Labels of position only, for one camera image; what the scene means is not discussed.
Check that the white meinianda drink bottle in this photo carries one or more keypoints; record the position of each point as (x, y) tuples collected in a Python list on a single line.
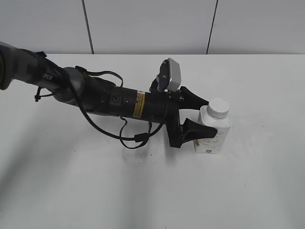
[(212, 145)]

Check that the white screw cap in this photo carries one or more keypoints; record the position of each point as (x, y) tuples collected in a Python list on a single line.
[(218, 108)]

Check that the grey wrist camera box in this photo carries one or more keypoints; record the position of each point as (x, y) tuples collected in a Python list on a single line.
[(169, 77)]

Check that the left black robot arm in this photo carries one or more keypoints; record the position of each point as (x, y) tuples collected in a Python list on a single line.
[(93, 95)]

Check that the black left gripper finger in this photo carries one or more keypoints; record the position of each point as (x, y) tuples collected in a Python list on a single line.
[(190, 101), (191, 130)]

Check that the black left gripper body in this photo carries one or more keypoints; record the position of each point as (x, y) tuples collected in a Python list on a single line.
[(163, 108)]

